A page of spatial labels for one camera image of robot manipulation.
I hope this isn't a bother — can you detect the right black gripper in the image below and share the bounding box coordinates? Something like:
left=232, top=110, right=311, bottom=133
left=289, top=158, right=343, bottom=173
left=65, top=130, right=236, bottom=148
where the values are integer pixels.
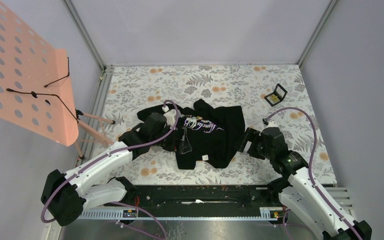
left=233, top=126, right=274, bottom=160

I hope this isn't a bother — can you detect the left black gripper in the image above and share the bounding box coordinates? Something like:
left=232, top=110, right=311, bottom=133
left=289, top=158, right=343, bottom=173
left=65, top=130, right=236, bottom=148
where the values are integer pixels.
left=150, top=123, right=191, bottom=154

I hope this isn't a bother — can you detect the black floral t-shirt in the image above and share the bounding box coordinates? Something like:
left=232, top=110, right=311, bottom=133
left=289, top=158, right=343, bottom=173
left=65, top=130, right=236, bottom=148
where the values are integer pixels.
left=118, top=99, right=245, bottom=170

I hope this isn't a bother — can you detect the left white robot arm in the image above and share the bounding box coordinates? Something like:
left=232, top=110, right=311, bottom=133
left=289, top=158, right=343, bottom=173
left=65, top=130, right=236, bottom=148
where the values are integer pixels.
left=40, top=109, right=182, bottom=227

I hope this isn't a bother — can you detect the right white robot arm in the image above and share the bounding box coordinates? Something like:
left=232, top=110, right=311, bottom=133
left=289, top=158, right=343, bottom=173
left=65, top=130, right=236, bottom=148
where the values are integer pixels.
left=238, top=126, right=372, bottom=240

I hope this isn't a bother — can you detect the black brooch box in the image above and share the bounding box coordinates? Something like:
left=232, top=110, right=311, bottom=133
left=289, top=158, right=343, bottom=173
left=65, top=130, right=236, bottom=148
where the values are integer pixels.
left=264, top=83, right=288, bottom=107

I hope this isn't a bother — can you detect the floral table mat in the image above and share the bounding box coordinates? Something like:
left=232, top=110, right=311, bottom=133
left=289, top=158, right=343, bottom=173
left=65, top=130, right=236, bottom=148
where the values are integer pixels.
left=99, top=65, right=337, bottom=185

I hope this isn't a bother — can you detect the pink perforated music stand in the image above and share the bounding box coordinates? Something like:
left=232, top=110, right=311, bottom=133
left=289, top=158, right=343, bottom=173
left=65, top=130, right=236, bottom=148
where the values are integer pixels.
left=0, top=1, right=113, bottom=146

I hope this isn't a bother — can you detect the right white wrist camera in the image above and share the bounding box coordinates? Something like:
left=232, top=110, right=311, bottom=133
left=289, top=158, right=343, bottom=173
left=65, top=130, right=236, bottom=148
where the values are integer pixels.
left=262, top=118, right=279, bottom=129

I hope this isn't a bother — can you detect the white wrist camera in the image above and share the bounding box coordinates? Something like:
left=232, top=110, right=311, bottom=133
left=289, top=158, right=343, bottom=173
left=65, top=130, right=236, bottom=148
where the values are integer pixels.
left=162, top=105, right=181, bottom=127
left=262, top=118, right=279, bottom=129

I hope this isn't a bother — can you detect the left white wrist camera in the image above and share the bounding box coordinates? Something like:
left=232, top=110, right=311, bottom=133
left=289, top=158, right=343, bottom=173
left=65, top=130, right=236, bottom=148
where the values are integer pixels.
left=162, top=105, right=181, bottom=127

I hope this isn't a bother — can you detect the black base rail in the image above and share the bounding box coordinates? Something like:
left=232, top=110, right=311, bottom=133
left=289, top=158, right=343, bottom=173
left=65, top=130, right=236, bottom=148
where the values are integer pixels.
left=121, top=185, right=287, bottom=217

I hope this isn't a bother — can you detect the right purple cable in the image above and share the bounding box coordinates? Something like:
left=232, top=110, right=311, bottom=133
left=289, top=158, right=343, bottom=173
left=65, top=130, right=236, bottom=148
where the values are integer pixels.
left=262, top=106, right=365, bottom=240

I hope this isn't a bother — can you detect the purple cable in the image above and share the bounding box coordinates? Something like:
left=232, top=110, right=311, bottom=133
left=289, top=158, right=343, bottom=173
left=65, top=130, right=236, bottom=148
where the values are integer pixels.
left=262, top=106, right=365, bottom=240
left=40, top=99, right=182, bottom=240

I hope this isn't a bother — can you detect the grey cable duct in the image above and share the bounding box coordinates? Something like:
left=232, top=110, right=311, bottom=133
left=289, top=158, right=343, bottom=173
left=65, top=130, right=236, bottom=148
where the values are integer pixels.
left=78, top=205, right=284, bottom=221

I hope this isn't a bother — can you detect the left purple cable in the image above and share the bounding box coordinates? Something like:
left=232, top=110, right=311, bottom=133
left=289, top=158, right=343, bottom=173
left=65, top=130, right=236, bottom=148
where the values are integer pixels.
left=40, top=99, right=182, bottom=240

